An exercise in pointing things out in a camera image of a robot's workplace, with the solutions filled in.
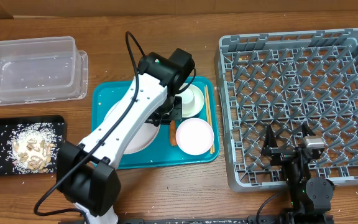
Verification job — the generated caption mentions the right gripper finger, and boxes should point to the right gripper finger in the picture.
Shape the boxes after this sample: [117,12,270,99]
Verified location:
[261,125,278,156]
[301,122,316,138]

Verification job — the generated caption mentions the small white cup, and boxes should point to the small white cup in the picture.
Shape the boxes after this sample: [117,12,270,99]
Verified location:
[180,88,195,111]

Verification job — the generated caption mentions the orange carrot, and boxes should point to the orange carrot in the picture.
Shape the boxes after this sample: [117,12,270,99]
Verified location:
[169,120,177,146]

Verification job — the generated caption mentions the large white plate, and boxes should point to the large white plate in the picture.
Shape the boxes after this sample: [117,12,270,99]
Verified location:
[103,99,161,156]

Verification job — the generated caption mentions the rice and peanut scraps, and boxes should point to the rice and peanut scraps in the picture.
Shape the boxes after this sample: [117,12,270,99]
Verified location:
[0,123,65,176]

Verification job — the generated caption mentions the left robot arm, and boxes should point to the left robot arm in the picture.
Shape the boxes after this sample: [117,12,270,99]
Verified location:
[57,49,195,223]

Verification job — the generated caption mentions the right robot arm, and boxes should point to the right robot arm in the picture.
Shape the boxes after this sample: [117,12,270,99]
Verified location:
[255,123,335,223]

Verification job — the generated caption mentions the grey dishwasher rack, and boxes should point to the grey dishwasher rack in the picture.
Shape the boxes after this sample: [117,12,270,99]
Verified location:
[215,28,358,192]

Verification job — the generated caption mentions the white saucer plate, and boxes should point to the white saucer plate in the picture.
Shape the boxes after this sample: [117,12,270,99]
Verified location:
[182,84,204,118]

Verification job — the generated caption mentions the small white bowl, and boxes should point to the small white bowl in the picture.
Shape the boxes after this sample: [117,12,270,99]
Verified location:
[175,118,214,156]

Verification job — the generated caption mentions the wooden chopstick left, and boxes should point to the wooden chopstick left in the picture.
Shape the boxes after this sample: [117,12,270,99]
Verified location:
[203,86,214,155]

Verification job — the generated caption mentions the wooden chopstick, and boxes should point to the wooden chopstick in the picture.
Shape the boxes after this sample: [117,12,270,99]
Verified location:
[203,86,214,155]
[205,84,216,154]

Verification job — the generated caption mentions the wooden chopstick right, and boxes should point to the wooden chopstick right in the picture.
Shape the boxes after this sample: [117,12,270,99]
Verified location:
[205,84,216,154]

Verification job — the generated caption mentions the teal serving tray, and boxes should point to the teal serving tray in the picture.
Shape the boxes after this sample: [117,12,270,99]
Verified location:
[92,77,220,169]

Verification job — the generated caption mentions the clear plastic bin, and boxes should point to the clear plastic bin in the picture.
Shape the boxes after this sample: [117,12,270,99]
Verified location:
[0,36,89,106]

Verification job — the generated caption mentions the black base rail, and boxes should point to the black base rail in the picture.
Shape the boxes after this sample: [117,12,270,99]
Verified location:
[57,214,335,224]

